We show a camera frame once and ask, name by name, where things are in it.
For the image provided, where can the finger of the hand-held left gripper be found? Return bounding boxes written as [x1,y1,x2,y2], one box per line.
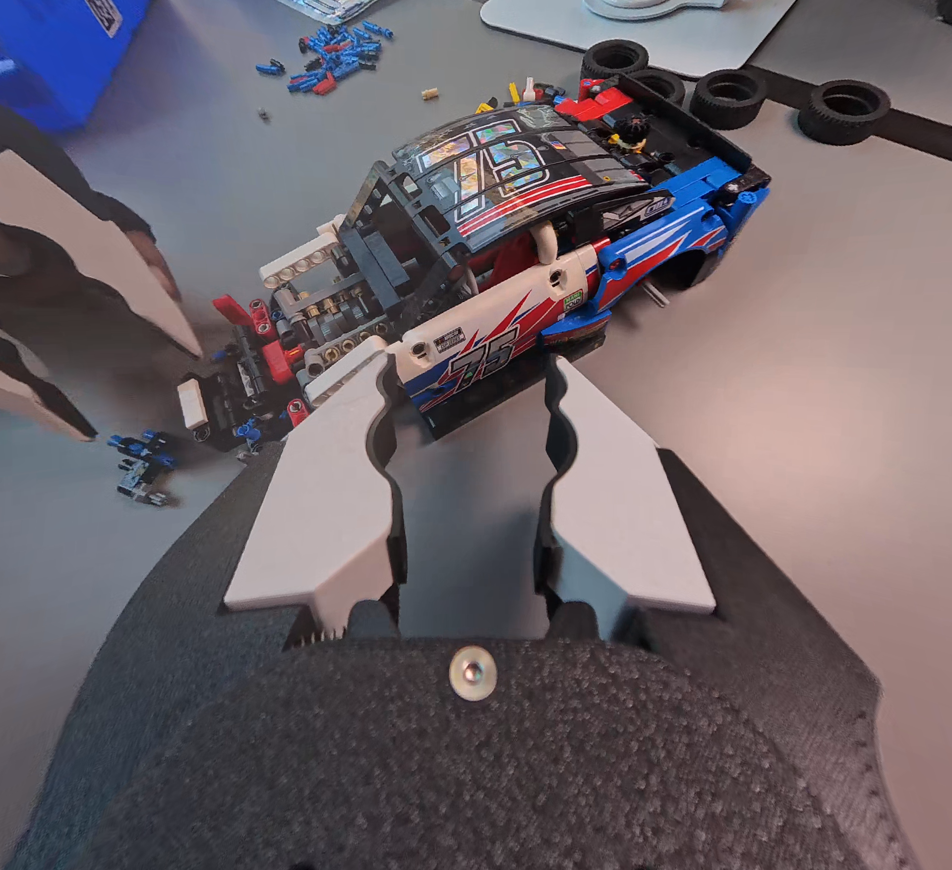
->
[0,150,205,361]
[0,330,99,443]

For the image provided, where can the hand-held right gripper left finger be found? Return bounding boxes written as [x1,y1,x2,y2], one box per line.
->
[223,334,410,636]

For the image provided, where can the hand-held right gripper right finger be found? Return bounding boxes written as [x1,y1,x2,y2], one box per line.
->
[534,355,718,639]

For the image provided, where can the small black brick beam assembly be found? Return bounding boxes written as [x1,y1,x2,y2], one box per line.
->
[106,430,179,508]

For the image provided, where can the toy brick race car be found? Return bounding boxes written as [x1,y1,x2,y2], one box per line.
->
[177,77,772,456]

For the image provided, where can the grey desk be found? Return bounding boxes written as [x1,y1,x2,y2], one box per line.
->
[0,0,952,870]

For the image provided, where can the person's left hand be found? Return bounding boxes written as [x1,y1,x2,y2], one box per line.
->
[137,234,184,303]

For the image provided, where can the pile of blue red pins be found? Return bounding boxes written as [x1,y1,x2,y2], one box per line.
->
[286,20,395,96]

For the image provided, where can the black rubber toy tyre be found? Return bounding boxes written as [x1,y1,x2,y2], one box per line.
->
[580,39,648,82]
[799,79,891,145]
[628,68,687,108]
[690,68,767,130]

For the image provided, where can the pile of small loose bricks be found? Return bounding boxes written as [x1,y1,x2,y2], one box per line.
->
[472,75,566,114]

